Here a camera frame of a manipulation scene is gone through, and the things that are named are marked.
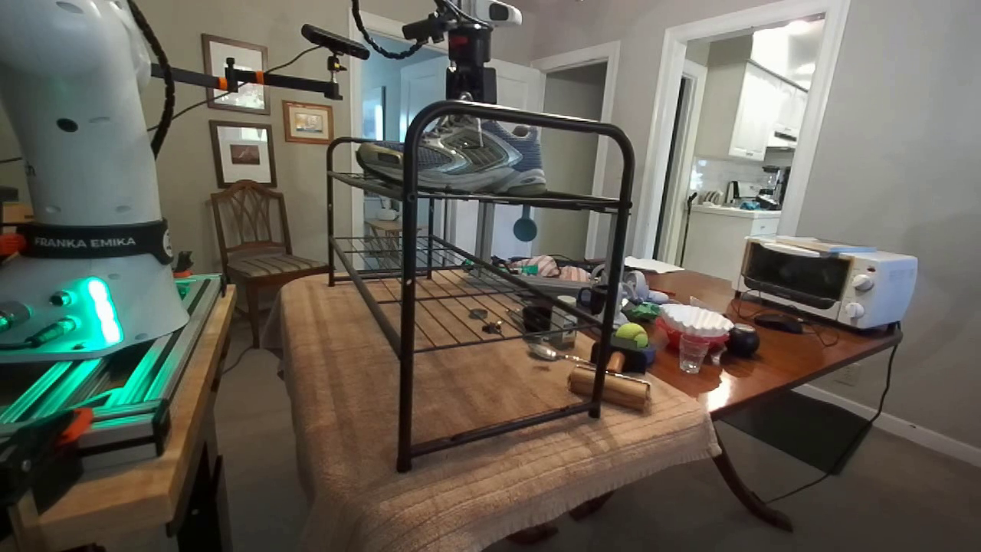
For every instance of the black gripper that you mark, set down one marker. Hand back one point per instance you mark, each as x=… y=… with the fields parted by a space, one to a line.
x=469 y=72

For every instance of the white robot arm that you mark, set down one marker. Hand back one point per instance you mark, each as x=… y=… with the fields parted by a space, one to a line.
x=95 y=265

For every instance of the black metal shoe rack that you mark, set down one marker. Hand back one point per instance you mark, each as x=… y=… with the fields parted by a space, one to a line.
x=452 y=316

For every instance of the grey blue sneaker right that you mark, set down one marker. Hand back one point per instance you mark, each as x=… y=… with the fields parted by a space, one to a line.
x=517 y=159

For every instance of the small framed picture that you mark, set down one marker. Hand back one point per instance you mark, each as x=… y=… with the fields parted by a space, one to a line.
x=307 y=123

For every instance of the striped pink cloth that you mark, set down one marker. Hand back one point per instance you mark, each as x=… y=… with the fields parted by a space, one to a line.
x=548 y=271

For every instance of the framed picture lower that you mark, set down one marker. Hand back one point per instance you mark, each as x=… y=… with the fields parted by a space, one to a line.
x=243 y=150

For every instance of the dark mug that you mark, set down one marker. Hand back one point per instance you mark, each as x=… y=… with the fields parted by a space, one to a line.
x=536 y=316

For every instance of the framed picture upper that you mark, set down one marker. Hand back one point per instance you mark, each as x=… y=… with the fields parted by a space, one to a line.
x=234 y=65

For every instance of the wooden chair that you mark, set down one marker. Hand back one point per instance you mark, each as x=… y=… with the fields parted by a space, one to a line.
x=257 y=242

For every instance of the yellow green tennis ball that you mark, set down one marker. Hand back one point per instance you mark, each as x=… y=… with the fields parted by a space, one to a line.
x=633 y=337

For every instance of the beige woven table cloth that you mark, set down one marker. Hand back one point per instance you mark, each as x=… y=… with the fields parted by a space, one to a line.
x=508 y=461

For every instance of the white bowl red rim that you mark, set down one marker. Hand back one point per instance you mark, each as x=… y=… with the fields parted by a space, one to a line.
x=692 y=324

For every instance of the wooden rolling pin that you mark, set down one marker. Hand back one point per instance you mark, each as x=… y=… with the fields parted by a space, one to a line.
x=622 y=394

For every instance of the white toaster oven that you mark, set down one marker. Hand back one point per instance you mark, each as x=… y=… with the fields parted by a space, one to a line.
x=854 y=286

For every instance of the black camera on boom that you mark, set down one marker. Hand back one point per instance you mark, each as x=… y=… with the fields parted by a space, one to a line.
x=333 y=42

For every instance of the green aluminium robot base frame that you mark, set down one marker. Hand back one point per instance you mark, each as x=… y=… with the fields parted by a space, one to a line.
x=130 y=394

